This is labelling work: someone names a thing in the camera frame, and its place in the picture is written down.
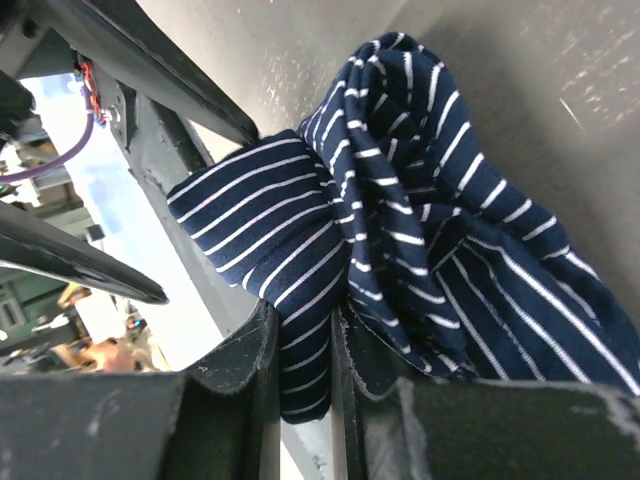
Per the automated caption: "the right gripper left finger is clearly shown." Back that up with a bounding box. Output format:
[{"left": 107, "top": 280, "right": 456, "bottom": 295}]
[{"left": 1, "top": 302, "right": 280, "bottom": 479}]

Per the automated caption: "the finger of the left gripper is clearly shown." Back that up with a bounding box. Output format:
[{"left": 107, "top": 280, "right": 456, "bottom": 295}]
[
  {"left": 44, "top": 0, "right": 259, "bottom": 145},
  {"left": 1, "top": 203, "right": 168, "bottom": 305}
]

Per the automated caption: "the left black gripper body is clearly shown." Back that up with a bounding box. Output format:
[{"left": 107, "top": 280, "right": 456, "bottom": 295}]
[{"left": 1, "top": 1, "right": 80, "bottom": 144}]

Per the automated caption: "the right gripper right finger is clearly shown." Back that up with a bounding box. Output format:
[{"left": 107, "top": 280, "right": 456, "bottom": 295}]
[{"left": 331, "top": 309, "right": 639, "bottom": 479}]

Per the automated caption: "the dark blue striped underwear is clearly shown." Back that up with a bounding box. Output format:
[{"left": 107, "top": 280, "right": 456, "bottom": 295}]
[{"left": 178, "top": 33, "right": 639, "bottom": 424}]

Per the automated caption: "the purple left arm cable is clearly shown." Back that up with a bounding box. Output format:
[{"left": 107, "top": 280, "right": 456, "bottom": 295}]
[{"left": 0, "top": 87, "right": 97, "bottom": 184}]

